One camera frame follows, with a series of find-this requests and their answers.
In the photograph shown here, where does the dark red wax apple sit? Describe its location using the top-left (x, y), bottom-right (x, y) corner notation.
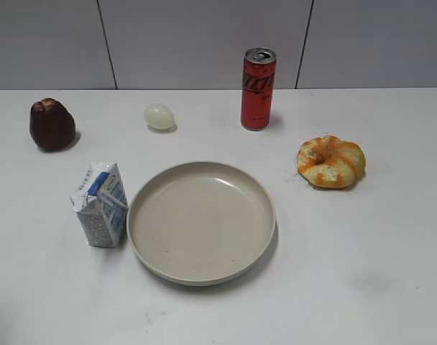
top-left (29, 98), bottom-right (76, 152)

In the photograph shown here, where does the blue white milk carton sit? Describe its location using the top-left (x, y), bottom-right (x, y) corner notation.
top-left (70, 162), bottom-right (129, 248)

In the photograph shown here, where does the beige round plate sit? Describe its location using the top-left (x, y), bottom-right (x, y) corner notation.
top-left (126, 161), bottom-right (277, 287)

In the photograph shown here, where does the orange yellow glazed bread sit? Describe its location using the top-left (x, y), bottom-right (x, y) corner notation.
top-left (296, 135), bottom-right (366, 189)

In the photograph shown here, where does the white egg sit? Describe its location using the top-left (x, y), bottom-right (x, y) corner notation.
top-left (144, 103), bottom-right (175, 130)

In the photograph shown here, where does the red soda can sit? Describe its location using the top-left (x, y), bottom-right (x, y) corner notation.
top-left (241, 47), bottom-right (277, 131)

